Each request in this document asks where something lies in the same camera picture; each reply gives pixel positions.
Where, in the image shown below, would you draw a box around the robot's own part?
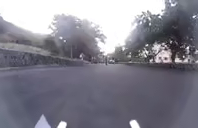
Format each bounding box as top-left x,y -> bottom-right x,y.
129,119 -> 142,128
56,120 -> 68,128

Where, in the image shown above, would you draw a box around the dark grey asphalt road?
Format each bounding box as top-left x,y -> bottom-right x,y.
0,62 -> 198,128

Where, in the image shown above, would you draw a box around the vehicle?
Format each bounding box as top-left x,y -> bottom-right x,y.
108,58 -> 116,65

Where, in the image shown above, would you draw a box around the tall stone retaining wall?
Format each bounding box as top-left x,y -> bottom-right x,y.
0,46 -> 89,70

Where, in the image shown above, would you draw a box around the low stone wall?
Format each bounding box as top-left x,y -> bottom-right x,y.
120,61 -> 198,72

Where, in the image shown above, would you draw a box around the white building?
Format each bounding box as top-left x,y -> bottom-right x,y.
153,48 -> 175,64

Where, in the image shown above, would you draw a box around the large dark tree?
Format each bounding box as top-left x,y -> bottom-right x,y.
124,0 -> 198,65

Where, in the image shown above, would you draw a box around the overgrown slope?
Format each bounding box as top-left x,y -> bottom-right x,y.
0,0 -> 56,56

